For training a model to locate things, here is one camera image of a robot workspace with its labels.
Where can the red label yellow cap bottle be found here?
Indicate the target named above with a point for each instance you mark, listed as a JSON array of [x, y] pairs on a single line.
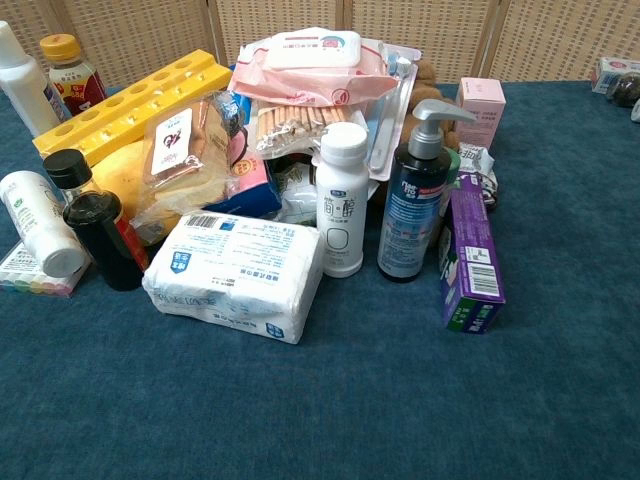
[[75, 77]]

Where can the toothbrush blister pack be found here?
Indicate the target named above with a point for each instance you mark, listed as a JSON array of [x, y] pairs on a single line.
[[395, 110]]

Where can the grey white object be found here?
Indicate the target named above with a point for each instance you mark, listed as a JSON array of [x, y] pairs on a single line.
[[635, 111]]

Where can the white green printed pouch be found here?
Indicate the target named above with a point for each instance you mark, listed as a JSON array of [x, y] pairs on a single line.
[[295, 195]]

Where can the black cap glass bottle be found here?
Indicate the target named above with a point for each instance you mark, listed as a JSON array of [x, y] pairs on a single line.
[[67, 170]]

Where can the brown plush toy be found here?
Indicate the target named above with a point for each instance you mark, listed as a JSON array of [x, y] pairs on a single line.
[[432, 90]]

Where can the dark round object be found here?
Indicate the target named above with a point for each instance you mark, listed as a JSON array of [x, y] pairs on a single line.
[[626, 90]]

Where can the biscuit sticks clear bag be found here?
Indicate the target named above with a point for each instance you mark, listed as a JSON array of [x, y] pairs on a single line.
[[295, 127]]

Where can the yellow plastic holed rack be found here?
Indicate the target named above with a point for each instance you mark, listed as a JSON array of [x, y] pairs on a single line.
[[125, 110]]

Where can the yellow mango fruit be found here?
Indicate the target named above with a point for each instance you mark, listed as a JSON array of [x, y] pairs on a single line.
[[120, 175]]

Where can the pink cardboard box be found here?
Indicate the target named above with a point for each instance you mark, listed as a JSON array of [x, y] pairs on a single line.
[[481, 110]]

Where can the dark soy sauce bottle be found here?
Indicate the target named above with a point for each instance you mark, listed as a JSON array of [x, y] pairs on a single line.
[[105, 240]]

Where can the white cylindrical bottle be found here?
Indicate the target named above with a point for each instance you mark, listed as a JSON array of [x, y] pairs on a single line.
[[40, 225]]

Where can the crumpled white snack wrapper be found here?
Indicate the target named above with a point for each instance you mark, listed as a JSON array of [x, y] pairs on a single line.
[[477, 162]]

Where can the pink and blue snack package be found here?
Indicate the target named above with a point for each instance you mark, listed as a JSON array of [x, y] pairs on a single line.
[[250, 190]]

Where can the large white plastic bottle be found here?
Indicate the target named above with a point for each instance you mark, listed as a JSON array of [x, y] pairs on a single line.
[[22, 85]]

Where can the white tissue pack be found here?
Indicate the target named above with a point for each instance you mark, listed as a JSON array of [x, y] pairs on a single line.
[[235, 275]]

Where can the pink wet wipes pack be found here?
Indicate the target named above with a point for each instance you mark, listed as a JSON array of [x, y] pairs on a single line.
[[310, 67]]

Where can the purple toothpaste box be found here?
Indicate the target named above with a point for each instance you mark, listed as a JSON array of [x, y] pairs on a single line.
[[470, 260]]

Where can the woven wicker folding screen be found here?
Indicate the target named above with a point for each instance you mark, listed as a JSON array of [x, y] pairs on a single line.
[[125, 30]]

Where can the pastel coloured flat box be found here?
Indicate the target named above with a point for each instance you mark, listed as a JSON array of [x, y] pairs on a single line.
[[30, 282]]

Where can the dark pump dispenser bottle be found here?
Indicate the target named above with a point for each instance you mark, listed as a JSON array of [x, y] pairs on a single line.
[[412, 200]]

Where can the blue carpet table cloth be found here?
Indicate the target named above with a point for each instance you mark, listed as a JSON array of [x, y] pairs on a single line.
[[350, 390]]

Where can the white yogurt drink bottle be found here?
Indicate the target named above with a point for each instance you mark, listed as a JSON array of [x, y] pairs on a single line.
[[341, 200]]

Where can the white blue small box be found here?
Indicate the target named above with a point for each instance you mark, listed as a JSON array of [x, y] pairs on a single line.
[[607, 72]]

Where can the sliced bread clear bag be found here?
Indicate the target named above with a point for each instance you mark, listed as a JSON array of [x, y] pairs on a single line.
[[190, 155]]

